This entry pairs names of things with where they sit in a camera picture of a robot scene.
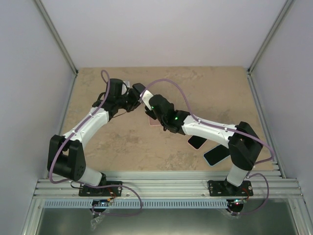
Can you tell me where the phone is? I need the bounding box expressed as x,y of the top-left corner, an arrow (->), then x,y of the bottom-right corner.
132,83 -> 146,98
187,136 -> 207,150
203,145 -> 230,166

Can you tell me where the light pink phone case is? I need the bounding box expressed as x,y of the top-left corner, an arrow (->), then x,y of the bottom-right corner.
149,117 -> 161,126

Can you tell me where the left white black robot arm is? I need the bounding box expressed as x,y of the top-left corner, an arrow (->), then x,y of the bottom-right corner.
47,78 -> 145,195

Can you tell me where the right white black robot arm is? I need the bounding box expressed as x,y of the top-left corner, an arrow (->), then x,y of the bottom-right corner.
142,94 -> 263,196

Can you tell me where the phone in blue case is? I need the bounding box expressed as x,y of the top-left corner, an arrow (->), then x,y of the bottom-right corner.
203,145 -> 230,166

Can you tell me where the left small circuit board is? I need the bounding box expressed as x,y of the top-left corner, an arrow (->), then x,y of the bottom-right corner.
91,198 -> 114,207

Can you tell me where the small circuit board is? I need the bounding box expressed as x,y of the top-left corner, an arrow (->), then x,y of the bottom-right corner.
230,198 -> 247,205
91,198 -> 114,207

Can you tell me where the clear plastic bag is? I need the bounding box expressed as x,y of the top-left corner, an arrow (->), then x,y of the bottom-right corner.
90,212 -> 105,231

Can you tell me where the right small circuit board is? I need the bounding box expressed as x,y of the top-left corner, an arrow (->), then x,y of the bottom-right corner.
230,198 -> 247,205

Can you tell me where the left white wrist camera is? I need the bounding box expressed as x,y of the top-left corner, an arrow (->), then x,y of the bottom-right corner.
121,81 -> 131,95

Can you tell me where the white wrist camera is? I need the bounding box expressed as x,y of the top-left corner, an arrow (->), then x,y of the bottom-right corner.
121,81 -> 131,95
140,90 -> 154,110

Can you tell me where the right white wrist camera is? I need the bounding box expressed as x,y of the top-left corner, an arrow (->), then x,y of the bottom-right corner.
140,90 -> 154,110

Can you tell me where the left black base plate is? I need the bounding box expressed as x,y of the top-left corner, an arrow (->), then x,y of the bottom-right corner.
78,181 -> 122,198

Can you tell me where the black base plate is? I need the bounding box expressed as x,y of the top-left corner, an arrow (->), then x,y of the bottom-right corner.
78,181 -> 122,198
207,180 -> 254,197

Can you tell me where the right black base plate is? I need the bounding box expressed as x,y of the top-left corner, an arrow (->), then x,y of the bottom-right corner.
207,180 -> 254,197

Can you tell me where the left aluminium corner post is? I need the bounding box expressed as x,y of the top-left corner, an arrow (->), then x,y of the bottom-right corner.
33,0 -> 78,77

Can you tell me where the aluminium corner post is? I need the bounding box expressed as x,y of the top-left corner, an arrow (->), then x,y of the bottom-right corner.
33,0 -> 78,77
247,0 -> 295,75

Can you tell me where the right aluminium corner post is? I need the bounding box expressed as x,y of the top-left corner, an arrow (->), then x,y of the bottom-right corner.
247,0 -> 295,75

